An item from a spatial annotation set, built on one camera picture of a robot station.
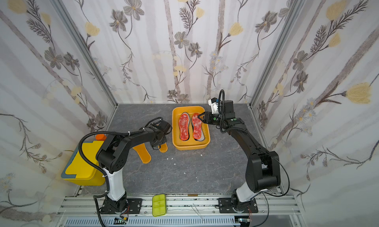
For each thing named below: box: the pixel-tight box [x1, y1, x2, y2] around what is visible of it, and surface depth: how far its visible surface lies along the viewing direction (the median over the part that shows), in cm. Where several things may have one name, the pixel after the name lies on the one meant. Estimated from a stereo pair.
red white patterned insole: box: [191, 113, 205, 142], surface depth 105 cm
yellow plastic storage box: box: [171, 106, 211, 151], surface depth 103 cm
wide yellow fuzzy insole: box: [132, 143, 152, 164], surface depth 93 cm
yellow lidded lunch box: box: [60, 140, 106, 187], surface depth 73 cm
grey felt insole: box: [194, 121, 206, 142], surface depth 103 cm
